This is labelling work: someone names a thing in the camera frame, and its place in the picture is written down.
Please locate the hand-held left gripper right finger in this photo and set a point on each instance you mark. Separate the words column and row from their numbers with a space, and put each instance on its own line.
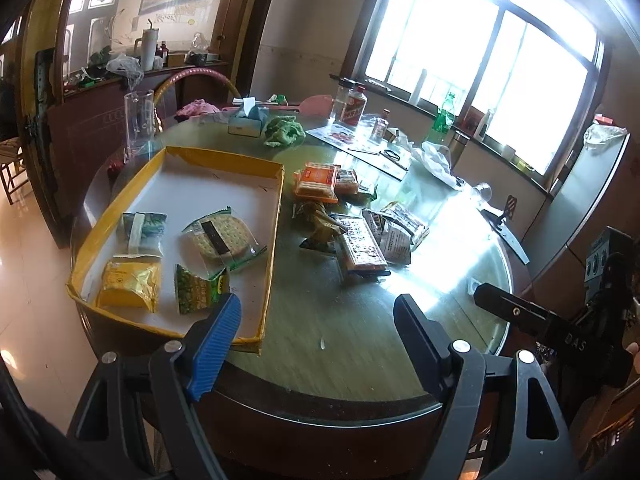
column 417, row 340

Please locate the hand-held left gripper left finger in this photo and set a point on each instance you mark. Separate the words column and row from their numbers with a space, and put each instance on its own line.
column 215, row 345

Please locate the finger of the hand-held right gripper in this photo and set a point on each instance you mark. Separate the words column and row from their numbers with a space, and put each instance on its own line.
column 515, row 312

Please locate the silver printed snack packet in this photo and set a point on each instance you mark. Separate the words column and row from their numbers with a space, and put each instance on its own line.
column 395, row 244

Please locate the dark printed snack packet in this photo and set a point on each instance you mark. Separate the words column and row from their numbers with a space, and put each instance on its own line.
column 411, row 222

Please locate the green and tan snack packet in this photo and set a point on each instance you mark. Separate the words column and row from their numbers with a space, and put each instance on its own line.
column 325, row 234

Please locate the yellow cardboard tray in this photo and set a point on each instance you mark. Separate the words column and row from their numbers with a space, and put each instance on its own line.
column 210, row 185

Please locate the person's right hand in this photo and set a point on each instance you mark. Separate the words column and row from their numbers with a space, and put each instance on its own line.
column 633, row 358

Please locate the green pea snack packet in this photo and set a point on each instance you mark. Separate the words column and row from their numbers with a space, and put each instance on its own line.
column 195, row 290

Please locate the grey cabinet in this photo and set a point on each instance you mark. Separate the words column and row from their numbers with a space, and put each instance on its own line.
column 575, row 210

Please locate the round cracker packet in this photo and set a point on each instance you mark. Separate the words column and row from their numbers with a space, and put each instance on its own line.
column 225, row 240

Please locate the yellow foil snack packet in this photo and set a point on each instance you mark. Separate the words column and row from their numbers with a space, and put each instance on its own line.
column 127, row 285

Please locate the tipped drinking glass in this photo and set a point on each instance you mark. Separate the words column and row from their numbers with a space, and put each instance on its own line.
column 482, row 192

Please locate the round wooden glass-topped table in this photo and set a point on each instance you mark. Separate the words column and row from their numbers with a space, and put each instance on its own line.
column 325, row 425

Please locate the green white snack packet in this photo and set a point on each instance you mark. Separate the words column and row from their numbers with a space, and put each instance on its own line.
column 150, row 227

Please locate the dark green snack packet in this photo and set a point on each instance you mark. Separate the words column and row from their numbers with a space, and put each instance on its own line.
column 367, row 191

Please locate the white cup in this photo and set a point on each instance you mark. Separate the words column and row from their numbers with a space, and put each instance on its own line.
column 508, row 152

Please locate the white plastic bag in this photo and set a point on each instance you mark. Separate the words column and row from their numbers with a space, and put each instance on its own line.
column 437, row 160

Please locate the small brown snack packet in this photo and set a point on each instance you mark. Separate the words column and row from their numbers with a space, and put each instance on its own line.
column 347, row 180

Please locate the steel thermos flask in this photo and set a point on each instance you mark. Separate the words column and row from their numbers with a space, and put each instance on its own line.
column 457, row 145

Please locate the orange cracker packet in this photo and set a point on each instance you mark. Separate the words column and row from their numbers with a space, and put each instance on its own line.
column 317, row 180

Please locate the green plastic bottle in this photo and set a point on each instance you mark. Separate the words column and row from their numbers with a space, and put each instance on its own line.
column 442, row 120

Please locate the printed paper sheet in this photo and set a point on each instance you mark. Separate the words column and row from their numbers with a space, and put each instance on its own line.
column 350, row 142

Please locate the small glass bottle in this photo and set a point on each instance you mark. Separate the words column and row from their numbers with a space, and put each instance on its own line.
column 380, row 127

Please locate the tissue box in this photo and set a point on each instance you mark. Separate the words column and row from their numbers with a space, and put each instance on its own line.
column 245, row 124

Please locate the green cloth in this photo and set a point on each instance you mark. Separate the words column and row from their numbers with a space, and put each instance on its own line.
column 282, row 131

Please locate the clear glass jug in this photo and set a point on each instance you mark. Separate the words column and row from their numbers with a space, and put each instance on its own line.
column 137, row 125

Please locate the pink cloth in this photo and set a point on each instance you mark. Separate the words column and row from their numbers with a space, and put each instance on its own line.
column 197, row 108

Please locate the white red-label liquor bottle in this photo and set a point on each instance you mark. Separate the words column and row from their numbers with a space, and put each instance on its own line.
column 352, row 110

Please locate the black-lidded glass jar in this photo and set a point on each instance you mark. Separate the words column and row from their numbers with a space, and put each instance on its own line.
column 341, row 97

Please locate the pink hand fan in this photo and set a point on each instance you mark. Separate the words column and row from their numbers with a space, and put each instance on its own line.
column 317, row 106

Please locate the dark wooden sideboard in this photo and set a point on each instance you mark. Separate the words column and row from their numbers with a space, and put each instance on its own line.
column 85, row 125

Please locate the pink yellow hula hoop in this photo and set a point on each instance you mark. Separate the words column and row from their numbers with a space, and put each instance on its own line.
column 197, row 70

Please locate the wooden chair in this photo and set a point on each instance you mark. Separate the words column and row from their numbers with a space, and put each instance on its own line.
column 7, row 160

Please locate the large window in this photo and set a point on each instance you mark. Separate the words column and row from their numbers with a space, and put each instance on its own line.
column 450, row 35

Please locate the clear crumpled plastic bag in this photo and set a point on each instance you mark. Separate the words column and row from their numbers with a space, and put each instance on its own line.
column 125, row 67

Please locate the white tumbler with straw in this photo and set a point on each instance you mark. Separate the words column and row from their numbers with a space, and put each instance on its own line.
column 150, row 50

